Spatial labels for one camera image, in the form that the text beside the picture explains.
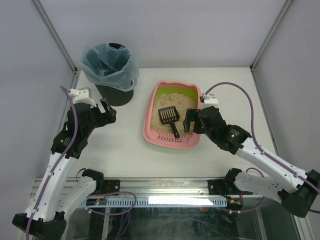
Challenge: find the black trash bin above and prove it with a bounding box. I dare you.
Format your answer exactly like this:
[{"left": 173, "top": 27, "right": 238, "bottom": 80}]
[{"left": 96, "top": 43, "right": 134, "bottom": 107}]

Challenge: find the black slotted litter scoop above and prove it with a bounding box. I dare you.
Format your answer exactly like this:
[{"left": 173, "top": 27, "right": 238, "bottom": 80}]
[{"left": 158, "top": 106, "right": 180, "bottom": 139}]

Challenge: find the blue plastic bin liner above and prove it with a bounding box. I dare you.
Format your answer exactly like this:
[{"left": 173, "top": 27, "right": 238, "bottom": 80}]
[{"left": 80, "top": 43, "right": 140, "bottom": 92}]

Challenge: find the pink green litter box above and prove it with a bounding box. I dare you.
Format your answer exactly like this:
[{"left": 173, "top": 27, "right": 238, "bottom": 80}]
[{"left": 142, "top": 80, "right": 203, "bottom": 149}]

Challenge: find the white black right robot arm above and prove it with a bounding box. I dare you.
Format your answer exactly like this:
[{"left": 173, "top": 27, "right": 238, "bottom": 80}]
[{"left": 183, "top": 106, "right": 320, "bottom": 218}]

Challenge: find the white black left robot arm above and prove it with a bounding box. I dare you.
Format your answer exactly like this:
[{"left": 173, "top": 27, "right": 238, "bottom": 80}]
[{"left": 12, "top": 98, "right": 117, "bottom": 240}]

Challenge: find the beige cat litter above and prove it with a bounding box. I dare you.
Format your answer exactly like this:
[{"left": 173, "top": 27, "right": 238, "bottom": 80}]
[{"left": 149, "top": 92, "right": 201, "bottom": 137}]

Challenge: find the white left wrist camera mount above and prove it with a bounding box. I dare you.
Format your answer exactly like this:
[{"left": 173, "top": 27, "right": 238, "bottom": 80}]
[{"left": 68, "top": 87, "right": 96, "bottom": 108}]

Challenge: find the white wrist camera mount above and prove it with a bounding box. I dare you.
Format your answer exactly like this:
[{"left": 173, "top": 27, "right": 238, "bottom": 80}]
[
  {"left": 199, "top": 92, "right": 219, "bottom": 106},
  {"left": 68, "top": 87, "right": 96, "bottom": 108}
]

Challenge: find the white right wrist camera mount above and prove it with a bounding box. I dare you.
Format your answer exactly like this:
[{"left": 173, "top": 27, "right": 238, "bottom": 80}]
[{"left": 199, "top": 92, "right": 219, "bottom": 106}]

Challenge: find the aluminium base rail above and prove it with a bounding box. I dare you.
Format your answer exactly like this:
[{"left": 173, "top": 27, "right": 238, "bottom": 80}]
[{"left": 31, "top": 176, "right": 263, "bottom": 201}]

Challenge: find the right aluminium frame post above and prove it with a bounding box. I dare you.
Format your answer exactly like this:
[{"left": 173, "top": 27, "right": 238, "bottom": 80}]
[{"left": 249, "top": 0, "right": 294, "bottom": 72}]

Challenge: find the aluminium frame post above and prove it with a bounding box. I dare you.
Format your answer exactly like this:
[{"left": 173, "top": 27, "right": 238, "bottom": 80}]
[
  {"left": 249, "top": 0, "right": 294, "bottom": 72},
  {"left": 31, "top": 0, "right": 78, "bottom": 74}
]

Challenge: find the white slotted cable duct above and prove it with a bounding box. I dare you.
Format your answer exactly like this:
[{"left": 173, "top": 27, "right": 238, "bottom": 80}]
[{"left": 80, "top": 196, "right": 227, "bottom": 208}]

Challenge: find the left aluminium frame post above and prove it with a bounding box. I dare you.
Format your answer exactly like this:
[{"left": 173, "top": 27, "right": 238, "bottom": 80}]
[{"left": 31, "top": 0, "right": 78, "bottom": 74}]

